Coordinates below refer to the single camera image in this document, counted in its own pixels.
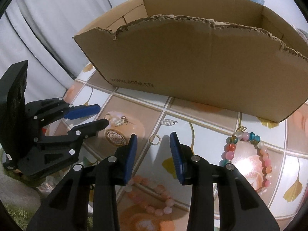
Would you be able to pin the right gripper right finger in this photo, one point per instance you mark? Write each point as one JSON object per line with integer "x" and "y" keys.
{"x": 193, "y": 170}

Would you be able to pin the silver rhinestone bar earring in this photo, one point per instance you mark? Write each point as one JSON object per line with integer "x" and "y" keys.
{"x": 168, "y": 122}

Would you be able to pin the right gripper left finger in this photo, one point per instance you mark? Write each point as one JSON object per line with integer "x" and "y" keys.
{"x": 115, "y": 170}

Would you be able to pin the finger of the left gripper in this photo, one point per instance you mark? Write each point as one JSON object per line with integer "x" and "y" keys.
{"x": 87, "y": 130}
{"x": 76, "y": 112}

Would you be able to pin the brown cardboard box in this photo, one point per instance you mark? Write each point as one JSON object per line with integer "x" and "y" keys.
{"x": 233, "y": 54}

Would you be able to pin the grey white curtain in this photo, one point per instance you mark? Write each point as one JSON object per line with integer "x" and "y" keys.
{"x": 41, "y": 32}

